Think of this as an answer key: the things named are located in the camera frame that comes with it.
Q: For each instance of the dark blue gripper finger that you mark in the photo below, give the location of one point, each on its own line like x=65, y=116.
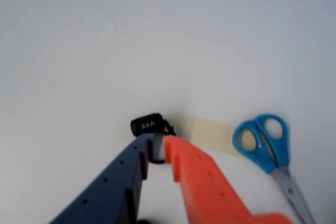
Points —
x=110, y=195

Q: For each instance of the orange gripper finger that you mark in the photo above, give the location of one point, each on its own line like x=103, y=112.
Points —
x=210, y=190

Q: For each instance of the black AXA bike light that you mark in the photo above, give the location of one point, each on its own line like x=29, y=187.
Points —
x=146, y=125

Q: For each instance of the wide masking tape strip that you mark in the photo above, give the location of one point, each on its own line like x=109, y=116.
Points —
x=207, y=133

